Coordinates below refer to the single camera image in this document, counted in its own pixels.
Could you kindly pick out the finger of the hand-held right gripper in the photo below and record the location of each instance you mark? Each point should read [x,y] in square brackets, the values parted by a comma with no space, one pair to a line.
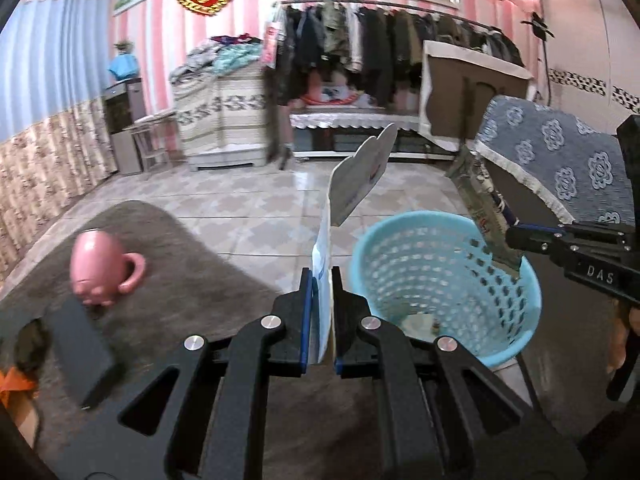
[535,242]

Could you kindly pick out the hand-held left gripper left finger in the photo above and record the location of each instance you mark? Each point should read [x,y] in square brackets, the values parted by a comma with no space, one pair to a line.
[304,325]

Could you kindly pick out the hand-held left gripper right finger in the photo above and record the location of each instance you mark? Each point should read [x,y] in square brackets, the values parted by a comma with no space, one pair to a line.
[345,330]

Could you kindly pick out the light blue paper box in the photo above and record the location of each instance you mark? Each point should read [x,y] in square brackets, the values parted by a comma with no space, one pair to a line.
[325,270]

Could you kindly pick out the green snack bag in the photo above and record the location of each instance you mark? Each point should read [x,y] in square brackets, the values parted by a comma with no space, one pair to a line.
[480,195]

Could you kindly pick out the light blue plastic basket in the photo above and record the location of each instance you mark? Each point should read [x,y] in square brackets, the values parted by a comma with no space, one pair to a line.
[400,260]

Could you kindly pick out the person's right hand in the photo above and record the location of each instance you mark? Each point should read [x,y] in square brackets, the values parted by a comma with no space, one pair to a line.
[633,322]

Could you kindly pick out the grey floral sofa cover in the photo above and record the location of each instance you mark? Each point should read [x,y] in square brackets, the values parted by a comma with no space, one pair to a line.
[550,155]

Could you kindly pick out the brown shaggy blanket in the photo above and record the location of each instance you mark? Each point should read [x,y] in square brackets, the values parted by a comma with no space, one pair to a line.
[200,280]

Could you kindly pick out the brown board with white edge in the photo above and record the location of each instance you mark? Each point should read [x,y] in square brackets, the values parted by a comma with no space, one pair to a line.
[475,100]

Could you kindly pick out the low white cabinet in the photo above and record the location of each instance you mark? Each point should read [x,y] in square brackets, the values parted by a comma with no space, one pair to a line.
[350,142]

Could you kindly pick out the white lace cloth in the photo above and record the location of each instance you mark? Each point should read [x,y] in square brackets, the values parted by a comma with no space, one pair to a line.
[350,121]

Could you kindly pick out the pink pig mug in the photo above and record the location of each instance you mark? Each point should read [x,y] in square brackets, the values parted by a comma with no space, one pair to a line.
[95,260]

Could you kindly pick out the black tray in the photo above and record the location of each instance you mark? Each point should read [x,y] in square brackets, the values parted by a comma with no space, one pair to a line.
[82,350]

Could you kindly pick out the cloth covered cabinet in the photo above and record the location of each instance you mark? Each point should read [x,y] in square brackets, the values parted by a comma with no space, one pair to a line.
[220,115]

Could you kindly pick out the pink printed bag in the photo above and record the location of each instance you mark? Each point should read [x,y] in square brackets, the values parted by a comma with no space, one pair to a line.
[332,95]

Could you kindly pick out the small metal stool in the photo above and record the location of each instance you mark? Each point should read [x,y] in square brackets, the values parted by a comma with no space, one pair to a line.
[150,132]

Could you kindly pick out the row of hanging clothes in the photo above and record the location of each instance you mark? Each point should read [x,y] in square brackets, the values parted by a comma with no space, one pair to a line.
[380,50]

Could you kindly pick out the grey water dispenser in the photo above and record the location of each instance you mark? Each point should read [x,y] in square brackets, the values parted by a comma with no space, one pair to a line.
[125,120]

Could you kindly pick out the metal clothes rack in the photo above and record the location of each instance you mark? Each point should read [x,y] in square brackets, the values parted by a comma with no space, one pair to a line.
[400,6]

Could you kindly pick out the dark cloth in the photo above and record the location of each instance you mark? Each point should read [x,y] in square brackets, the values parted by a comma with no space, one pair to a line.
[30,347]

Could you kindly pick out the pile of folded clothes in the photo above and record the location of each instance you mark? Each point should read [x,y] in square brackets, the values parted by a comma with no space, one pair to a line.
[220,57]

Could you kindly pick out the pink hanging bag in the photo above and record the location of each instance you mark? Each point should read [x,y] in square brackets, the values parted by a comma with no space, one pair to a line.
[272,42]

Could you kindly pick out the orange snack wrapper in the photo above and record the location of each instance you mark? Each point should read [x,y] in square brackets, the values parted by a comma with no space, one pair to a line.
[15,385]

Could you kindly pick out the blue covered water bottle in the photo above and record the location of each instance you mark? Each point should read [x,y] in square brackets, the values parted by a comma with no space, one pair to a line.
[124,65]

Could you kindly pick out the blue floral curtain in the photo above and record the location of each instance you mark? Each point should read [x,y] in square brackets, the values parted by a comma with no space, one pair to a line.
[50,60]

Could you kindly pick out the black wall bracket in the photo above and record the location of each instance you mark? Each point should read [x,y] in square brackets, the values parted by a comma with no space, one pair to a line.
[537,25]

